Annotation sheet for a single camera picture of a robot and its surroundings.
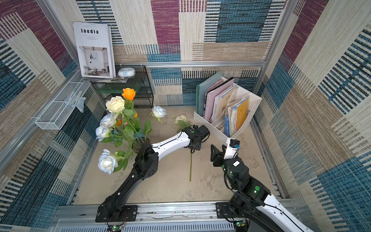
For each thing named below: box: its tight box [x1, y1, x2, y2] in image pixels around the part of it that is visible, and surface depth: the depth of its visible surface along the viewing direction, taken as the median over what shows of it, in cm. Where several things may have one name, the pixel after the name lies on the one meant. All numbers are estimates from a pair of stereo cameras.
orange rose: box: [121, 87, 136, 101], surface depth 71 cm
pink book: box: [204, 78, 235, 122], surface depth 92 cm
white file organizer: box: [193, 87, 263, 142], surface depth 96 cm
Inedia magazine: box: [72, 21, 116, 79], surface depth 79 cm
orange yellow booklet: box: [232, 98, 250, 131], surface depth 92 cm
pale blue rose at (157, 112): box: [140, 104, 167, 137], surface depth 72 cm
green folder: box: [195, 71, 223, 117], surface depth 96 cm
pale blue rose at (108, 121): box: [95, 112, 117, 133], surface depth 65 cm
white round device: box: [117, 67, 136, 78], surface depth 90 cm
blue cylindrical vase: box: [133, 130, 145, 139], surface depth 74 cm
